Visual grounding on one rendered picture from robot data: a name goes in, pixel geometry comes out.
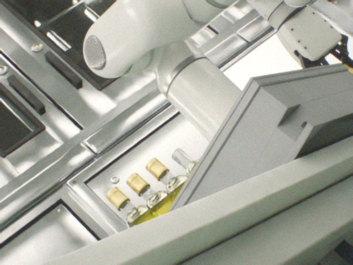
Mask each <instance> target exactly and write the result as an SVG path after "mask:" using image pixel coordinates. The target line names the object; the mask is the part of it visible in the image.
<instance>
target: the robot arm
mask: <svg viewBox="0 0 353 265"><path fill-rule="evenodd" d="M239 1H240V0H117V1H116V2H115V3H114V4H113V5H112V6H111V7H110V8H109V9H108V10H107V11H106V12H105V13H104V14H103V15H102V16H101V17H100V18H99V19H98V20H96V21H95V23H94V24H93V25H92V26H91V27H90V29H89V31H88V32H87V34H86V36H85V39H84V44H83V54H84V59H85V62H86V64H87V66H88V67H89V68H90V70H92V71H93V72H94V73H96V74H97V75H99V76H102V77H105V78H115V77H120V76H124V75H128V74H131V73H134V72H138V71H144V70H151V71H153V72H154V73H155V76H156V82H157V86H158V88H159V90H160V91H161V93H162V94H163V95H164V96H165V97H166V98H167V99H168V100H169V101H170V102H171V103H172V105H173V106H174V107H175V108H177V110H178V111H180V112H181V113H182V115H183V116H185V117H186V118H187V120H188V121H189V122H190V123H191V124H192V125H193V126H194V127H195V128H196V129H197V130H198V131H199V132H200V133H201V134H202V135H203V136H204V137H205V138H206V139H207V140H208V141H209V142H210V141H211V140H212V138H213V137H214V136H215V134H216V132H217V130H218V129H219V127H220V126H221V124H222V122H223V121H224V119H225V117H226V115H228V113H229V111H230V110H231V108H232V107H233V104H234V103H235V101H236V100H237V98H238V96H239V95H240V93H241V91H242V90H241V89H240V88H239V87H238V86H237V85H235V84H234V83H233V82H232V81H231V80H230V78H229V77H227V76H226V75H225V74H224V73H223V72H222V71H221V70H220V69H219V68H218V67H217V66H215V65H214V64H213V63H212V62H211V61H210V59H209V58H207V57H206V56H205V55H204V54H203V53H202V52H201V51H200V50H199V49H198V48H197V47H196V46H195V45H194V44H193V43H192V41H191V40H190V39H189V38H192V37H193V36H195V35H196V34H197V33H198V32H200V31H201V30H202V29H204V28H205V27H207V26H208V25H209V24H210V23H211V22H212V21H214V20H215V19H216V18H217V17H219V16H220V15H221V14H222V13H224V12H225V11H226V10H227V9H229V8H230V7H231V6H233V5H234V4H236V3H237V2H239ZM246 1H247V2H248V3H249V4H250V5H252V6H253V7H254V8H255V9H256V11H257V12H258V13H259V14H260V15H261V16H262V17H263V18H264V19H266V20H267V21H268V22H269V23H270V24H271V25H272V27H273V28H274V29H275V30H276V31H277V34H276V36H277V37H278V39H279V40H280V41H281V43H282V45H283V46H284V48H285V49H286V50H287V52H288V53H289V54H290V55H291V56H292V58H293V59H294V60H295V61H296V62H297V63H298V64H299V65H300V66H301V67H302V68H309V67H316V66H322V65H329V62H328V61H327V60H326V59H325V58H326V57H327V56H328V55H329V54H331V55H333V56H334V57H335V58H336V59H338V60H339V61H341V62H342V63H343V64H345V63H346V64H347V65H349V66H350V67H351V68H353V59H352V58H351V57H350V56H349V52H348V46H347V42H348V39H349V37H348V36H347V35H344V34H342V33H339V32H338V31H337V30H336V28H335V27H334V26H333V25H332V24H330V23H329V22H328V21H327V20H325V19H324V18H323V17H322V16H321V15H319V14H318V13H317V12H316V11H314V10H313V9H312V8H310V7H308V6H306V5H308V4H310V3H312V2H313V1H315V0H246ZM305 6H306V7H305ZM339 42H340V44H338V43H339ZM336 50H337V51H338V52H339V53H338V52H337V51H336Z"/></svg>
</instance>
